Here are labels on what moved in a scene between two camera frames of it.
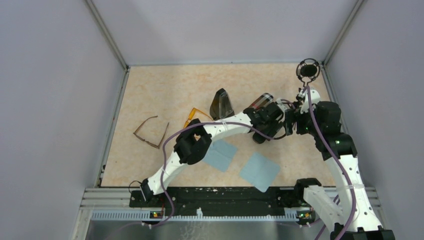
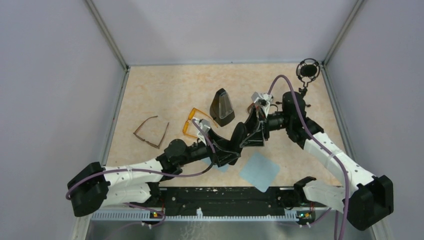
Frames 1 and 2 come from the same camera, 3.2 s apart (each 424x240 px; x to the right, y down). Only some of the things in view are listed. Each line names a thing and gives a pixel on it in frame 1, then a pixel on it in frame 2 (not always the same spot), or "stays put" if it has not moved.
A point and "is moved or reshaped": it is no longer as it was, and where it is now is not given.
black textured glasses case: [258, 138] is moved or reshaped
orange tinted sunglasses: [191, 115] stays put
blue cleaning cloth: [259, 172] stays put
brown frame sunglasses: [149, 143] stays put
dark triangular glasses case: [221, 106] stays put
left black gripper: [270, 132] to [222, 154]
